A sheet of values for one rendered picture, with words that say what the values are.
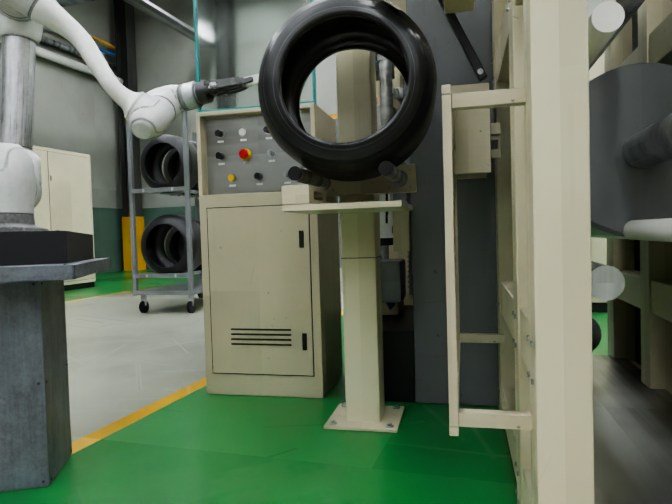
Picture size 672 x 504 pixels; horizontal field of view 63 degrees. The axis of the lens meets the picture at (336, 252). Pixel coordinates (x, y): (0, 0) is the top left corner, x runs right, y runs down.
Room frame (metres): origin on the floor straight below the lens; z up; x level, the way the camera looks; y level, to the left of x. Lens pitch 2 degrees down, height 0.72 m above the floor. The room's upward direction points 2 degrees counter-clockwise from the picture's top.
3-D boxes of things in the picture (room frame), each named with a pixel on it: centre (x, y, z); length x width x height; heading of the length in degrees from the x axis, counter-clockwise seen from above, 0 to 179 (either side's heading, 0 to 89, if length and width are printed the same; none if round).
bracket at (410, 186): (1.99, -0.10, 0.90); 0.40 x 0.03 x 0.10; 77
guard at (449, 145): (1.52, -0.33, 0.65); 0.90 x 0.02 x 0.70; 167
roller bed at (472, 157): (1.94, -0.48, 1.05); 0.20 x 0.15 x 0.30; 167
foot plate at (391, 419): (2.07, -0.10, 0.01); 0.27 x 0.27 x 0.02; 77
